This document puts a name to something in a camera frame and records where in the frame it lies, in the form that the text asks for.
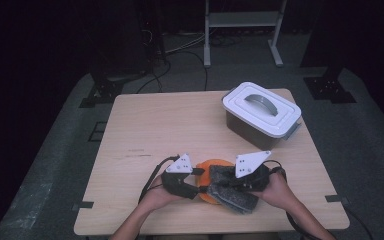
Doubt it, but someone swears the black tape strip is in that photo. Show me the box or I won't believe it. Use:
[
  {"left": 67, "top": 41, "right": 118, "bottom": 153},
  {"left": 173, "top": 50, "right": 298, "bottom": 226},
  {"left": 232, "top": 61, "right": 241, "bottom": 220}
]
[
  {"left": 72, "top": 200, "right": 95, "bottom": 212},
  {"left": 324, "top": 194, "right": 350, "bottom": 205}
]

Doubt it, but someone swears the grey fuzzy cloth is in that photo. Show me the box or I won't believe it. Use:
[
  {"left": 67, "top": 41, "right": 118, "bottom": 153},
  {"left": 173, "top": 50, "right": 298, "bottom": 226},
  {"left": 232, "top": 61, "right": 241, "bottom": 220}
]
[{"left": 206, "top": 164, "right": 260, "bottom": 215}]

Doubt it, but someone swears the person's right hand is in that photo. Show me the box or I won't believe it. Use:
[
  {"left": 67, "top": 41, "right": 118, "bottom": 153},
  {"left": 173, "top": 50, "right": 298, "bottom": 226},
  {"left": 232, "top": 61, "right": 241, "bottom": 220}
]
[{"left": 251, "top": 171, "right": 298, "bottom": 214}]

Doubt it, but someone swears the black floor cable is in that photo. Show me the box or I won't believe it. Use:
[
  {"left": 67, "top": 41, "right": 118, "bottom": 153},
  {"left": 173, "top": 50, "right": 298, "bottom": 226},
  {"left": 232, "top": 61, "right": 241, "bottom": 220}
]
[{"left": 136, "top": 49, "right": 210, "bottom": 94}]

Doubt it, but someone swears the right hand-held gripper cable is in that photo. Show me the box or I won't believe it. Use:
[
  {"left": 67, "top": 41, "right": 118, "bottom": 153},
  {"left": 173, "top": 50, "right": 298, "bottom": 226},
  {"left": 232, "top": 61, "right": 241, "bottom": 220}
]
[{"left": 263, "top": 159, "right": 318, "bottom": 240}]

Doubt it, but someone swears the left hand-held gripper cable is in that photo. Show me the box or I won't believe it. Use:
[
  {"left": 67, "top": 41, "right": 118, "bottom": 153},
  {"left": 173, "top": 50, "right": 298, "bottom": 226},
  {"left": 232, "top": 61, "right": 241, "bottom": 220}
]
[{"left": 138, "top": 154, "right": 181, "bottom": 204}]

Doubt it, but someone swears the orange plush toy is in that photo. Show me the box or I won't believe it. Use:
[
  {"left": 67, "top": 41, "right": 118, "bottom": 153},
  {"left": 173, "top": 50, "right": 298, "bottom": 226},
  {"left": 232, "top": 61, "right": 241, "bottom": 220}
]
[{"left": 194, "top": 158, "right": 236, "bottom": 205}]

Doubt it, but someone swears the white lid with grey handle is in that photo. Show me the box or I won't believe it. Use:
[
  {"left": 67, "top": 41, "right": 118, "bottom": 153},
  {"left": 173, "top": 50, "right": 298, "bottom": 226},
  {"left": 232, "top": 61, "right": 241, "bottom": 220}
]
[{"left": 222, "top": 81, "right": 303, "bottom": 139}]

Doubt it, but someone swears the black stand base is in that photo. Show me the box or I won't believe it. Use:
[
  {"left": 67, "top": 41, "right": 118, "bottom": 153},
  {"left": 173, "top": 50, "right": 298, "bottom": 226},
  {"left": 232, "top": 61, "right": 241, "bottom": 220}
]
[
  {"left": 301, "top": 63, "right": 358, "bottom": 104},
  {"left": 79, "top": 71, "right": 128, "bottom": 109}
]

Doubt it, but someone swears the white metal frame stand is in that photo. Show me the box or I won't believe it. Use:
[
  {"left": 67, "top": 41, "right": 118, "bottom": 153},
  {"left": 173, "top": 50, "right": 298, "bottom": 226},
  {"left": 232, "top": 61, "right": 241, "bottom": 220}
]
[{"left": 203, "top": 0, "right": 288, "bottom": 69}]

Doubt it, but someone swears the grey floor cable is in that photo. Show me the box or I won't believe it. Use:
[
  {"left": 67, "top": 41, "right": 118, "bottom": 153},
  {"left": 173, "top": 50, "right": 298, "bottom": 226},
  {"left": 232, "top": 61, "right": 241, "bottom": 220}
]
[{"left": 164, "top": 32, "right": 208, "bottom": 55}]

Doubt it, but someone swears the brown translucent storage box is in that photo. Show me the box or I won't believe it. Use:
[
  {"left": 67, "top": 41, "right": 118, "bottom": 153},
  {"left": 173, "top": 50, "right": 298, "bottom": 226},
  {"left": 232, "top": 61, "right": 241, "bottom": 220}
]
[{"left": 225, "top": 110, "right": 303, "bottom": 152}]

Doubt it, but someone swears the person's left hand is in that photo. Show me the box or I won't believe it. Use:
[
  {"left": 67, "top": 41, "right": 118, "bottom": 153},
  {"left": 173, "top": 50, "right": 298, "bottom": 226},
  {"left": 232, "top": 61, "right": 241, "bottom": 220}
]
[{"left": 139, "top": 174, "right": 183, "bottom": 214}]

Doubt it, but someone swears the bundle of floor cables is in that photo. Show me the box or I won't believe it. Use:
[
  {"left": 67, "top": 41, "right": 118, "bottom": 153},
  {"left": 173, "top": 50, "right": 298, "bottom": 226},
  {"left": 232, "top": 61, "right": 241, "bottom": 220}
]
[{"left": 209, "top": 33, "right": 243, "bottom": 48}]

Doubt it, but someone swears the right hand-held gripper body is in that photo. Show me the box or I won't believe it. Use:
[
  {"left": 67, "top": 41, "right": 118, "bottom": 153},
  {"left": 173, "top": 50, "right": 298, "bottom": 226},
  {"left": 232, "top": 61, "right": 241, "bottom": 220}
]
[{"left": 231, "top": 150, "right": 272, "bottom": 193}]

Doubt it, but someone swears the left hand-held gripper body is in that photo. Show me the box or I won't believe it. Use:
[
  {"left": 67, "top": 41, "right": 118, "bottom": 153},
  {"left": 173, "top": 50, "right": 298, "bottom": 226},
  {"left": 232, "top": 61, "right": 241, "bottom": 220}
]
[{"left": 160, "top": 153, "right": 202, "bottom": 200}]

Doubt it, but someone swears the hand-held gripper cable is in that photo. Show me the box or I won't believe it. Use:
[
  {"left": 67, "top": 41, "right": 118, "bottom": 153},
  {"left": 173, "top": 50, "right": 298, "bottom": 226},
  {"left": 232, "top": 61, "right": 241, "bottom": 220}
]
[
  {"left": 263, "top": 159, "right": 318, "bottom": 240},
  {"left": 138, "top": 154, "right": 181, "bottom": 204}
]

